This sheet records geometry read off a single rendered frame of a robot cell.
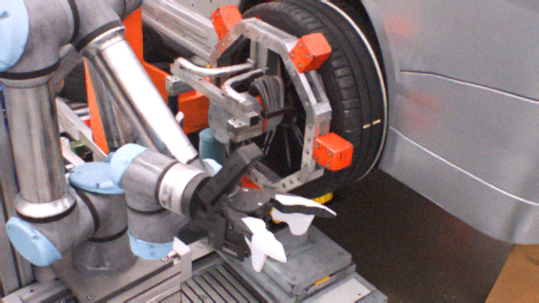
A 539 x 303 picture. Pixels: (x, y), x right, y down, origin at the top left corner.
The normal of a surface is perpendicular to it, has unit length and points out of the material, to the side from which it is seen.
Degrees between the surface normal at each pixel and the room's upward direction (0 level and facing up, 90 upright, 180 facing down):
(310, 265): 0
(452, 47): 90
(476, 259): 0
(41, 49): 90
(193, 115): 90
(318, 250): 0
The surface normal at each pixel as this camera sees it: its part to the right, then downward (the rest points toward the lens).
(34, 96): 0.58, 0.45
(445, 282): 0.06, -0.85
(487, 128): -0.79, 0.28
